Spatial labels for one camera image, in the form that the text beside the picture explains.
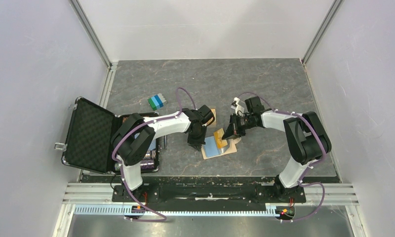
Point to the green blue grey block stack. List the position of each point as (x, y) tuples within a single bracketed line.
[(157, 101)]

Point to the orange credit card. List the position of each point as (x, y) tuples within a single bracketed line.
[(222, 145)]

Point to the black foam-lined case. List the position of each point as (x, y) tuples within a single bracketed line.
[(88, 142)]

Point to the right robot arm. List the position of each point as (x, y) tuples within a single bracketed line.
[(307, 141)]

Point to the white cable duct strip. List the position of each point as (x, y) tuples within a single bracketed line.
[(137, 211)]

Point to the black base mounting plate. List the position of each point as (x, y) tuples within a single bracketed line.
[(268, 193)]

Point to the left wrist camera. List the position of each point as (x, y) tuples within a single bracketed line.
[(205, 114)]

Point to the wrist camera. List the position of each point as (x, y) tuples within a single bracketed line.
[(253, 105), (205, 114)]

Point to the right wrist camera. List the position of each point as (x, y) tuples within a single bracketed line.
[(253, 105)]

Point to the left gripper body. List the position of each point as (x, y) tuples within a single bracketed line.
[(194, 138)]

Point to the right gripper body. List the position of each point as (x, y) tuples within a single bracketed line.
[(240, 124)]

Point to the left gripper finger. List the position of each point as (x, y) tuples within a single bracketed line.
[(202, 136), (196, 145)]

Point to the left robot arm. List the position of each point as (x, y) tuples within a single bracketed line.
[(132, 140)]

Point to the beige leather card holder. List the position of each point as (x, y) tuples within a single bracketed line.
[(215, 147)]

